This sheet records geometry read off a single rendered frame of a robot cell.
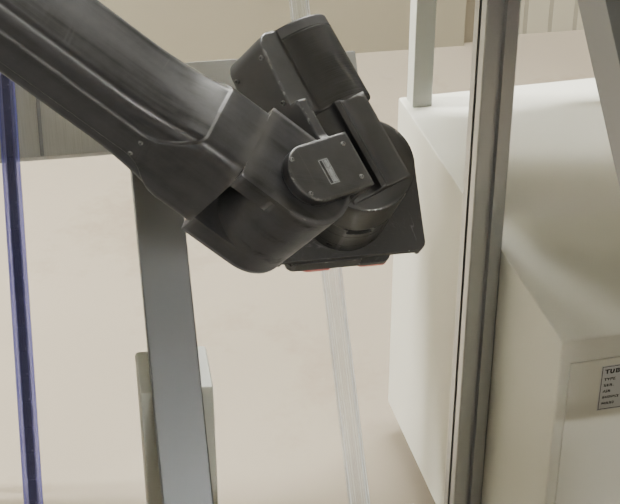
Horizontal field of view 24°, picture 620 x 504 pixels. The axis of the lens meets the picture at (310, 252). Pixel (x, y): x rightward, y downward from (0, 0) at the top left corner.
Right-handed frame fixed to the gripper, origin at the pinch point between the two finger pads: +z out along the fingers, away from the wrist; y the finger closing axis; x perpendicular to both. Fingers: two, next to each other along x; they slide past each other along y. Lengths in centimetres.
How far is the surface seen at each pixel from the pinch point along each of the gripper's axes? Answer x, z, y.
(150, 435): 10.7, 19.6, 13.7
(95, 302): -31, 176, 20
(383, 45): -108, 254, -59
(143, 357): 4.1, 20.2, 13.7
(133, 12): -117, 244, 6
